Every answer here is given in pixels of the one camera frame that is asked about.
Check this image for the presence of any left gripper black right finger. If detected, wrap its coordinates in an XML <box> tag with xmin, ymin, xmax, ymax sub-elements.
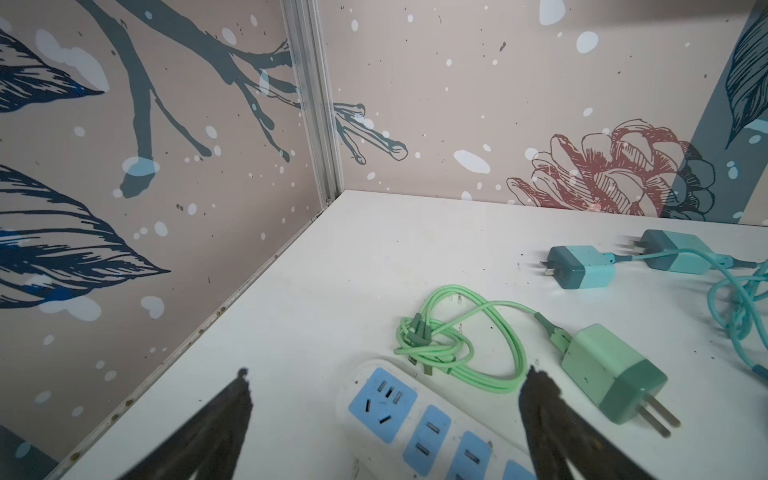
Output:
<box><xmin>518</xmin><ymin>368</ymin><xmax>652</xmax><ymax>479</ymax></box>

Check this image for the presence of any teal charging cable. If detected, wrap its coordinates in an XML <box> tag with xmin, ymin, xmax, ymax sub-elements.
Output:
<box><xmin>611</xmin><ymin>247</ymin><xmax>768</xmax><ymax>380</ymax></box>

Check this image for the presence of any green charging cable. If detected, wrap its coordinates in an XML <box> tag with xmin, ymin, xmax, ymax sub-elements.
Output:
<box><xmin>394</xmin><ymin>284</ymin><xmax>568</xmax><ymax>395</ymax></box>

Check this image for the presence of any teal charger adapter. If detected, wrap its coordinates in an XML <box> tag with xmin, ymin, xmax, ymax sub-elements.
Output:
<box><xmin>541</xmin><ymin>246</ymin><xmax>616</xmax><ymax>290</ymax></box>
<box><xmin>633</xmin><ymin>229</ymin><xmax>735</xmax><ymax>275</ymax></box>

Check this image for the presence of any green charger adapter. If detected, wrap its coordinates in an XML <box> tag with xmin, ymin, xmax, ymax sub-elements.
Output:
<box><xmin>561</xmin><ymin>324</ymin><xmax>681</xmax><ymax>438</ymax></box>

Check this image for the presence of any white blue power strip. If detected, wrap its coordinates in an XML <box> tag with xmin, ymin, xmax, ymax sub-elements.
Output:
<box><xmin>336</xmin><ymin>359</ymin><xmax>536</xmax><ymax>480</ymax></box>

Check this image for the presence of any teal charger adapter near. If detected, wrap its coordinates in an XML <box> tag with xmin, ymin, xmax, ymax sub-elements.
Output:
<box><xmin>541</xmin><ymin>246</ymin><xmax>616</xmax><ymax>290</ymax></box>

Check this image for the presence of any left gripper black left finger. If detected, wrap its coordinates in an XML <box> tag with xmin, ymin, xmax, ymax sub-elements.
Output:
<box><xmin>122</xmin><ymin>368</ymin><xmax>253</xmax><ymax>479</ymax></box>

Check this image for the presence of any teal charger adapter far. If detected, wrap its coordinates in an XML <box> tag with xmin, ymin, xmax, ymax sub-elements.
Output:
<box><xmin>633</xmin><ymin>229</ymin><xmax>735</xmax><ymax>275</ymax></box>

